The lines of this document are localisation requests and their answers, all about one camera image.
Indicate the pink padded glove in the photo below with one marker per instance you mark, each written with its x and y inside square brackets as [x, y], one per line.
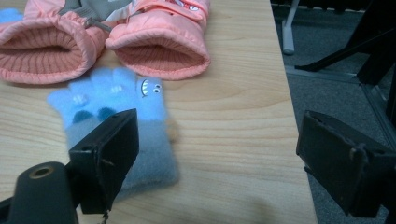
[162, 31]

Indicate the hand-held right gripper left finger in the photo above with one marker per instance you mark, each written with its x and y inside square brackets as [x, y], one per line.
[106, 161]

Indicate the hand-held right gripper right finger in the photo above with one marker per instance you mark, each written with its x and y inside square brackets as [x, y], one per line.
[342, 161]

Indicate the pink glove with grey palm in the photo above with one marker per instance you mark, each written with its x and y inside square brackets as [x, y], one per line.
[37, 28]

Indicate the blue knit glove grey cuff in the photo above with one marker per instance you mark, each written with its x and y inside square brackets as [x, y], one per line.
[102, 90]
[9, 15]

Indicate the metal floor rail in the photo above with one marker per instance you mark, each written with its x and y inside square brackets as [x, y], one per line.
[317, 74]

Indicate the white desk frame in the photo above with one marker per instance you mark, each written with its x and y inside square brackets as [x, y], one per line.
[289, 34]

